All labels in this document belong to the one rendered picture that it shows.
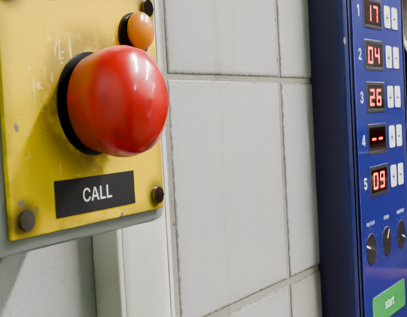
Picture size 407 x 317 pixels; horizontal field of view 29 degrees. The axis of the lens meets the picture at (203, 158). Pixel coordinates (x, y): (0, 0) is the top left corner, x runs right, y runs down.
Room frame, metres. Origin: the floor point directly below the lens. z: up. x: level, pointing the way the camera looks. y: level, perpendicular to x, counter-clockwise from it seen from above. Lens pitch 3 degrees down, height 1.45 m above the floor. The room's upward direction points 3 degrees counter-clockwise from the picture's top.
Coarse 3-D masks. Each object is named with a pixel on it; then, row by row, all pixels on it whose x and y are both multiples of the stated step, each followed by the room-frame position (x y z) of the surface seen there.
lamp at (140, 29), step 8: (136, 16) 0.31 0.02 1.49; (144, 16) 0.31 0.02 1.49; (128, 24) 0.31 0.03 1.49; (136, 24) 0.31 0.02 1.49; (144, 24) 0.31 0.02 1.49; (152, 24) 0.31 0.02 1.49; (128, 32) 0.31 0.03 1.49; (136, 32) 0.31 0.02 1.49; (144, 32) 0.31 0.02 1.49; (152, 32) 0.31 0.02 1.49; (136, 40) 0.31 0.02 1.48; (144, 40) 0.31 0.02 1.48; (152, 40) 0.31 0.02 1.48; (144, 48) 0.31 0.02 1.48
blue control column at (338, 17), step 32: (320, 0) 0.64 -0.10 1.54; (320, 32) 0.64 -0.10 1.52; (320, 64) 0.64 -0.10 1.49; (352, 64) 0.64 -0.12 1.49; (320, 96) 0.64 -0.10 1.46; (352, 96) 0.64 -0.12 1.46; (320, 128) 0.64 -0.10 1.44; (320, 160) 0.64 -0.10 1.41; (352, 160) 0.63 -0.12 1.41; (320, 192) 0.64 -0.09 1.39; (352, 192) 0.63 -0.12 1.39; (320, 224) 0.64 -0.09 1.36; (352, 224) 0.63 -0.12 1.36; (320, 256) 0.64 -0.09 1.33; (352, 256) 0.63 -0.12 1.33; (352, 288) 0.63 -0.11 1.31
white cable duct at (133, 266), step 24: (168, 216) 0.43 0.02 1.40; (96, 240) 0.40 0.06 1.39; (120, 240) 0.39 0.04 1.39; (144, 240) 0.41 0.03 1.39; (168, 240) 0.43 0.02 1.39; (96, 264) 0.40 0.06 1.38; (120, 264) 0.39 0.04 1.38; (144, 264) 0.41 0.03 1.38; (168, 264) 0.43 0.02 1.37; (96, 288) 0.40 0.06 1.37; (120, 288) 0.39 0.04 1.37; (144, 288) 0.41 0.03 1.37; (168, 288) 0.42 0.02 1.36; (120, 312) 0.39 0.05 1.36; (144, 312) 0.40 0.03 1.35; (168, 312) 0.42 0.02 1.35
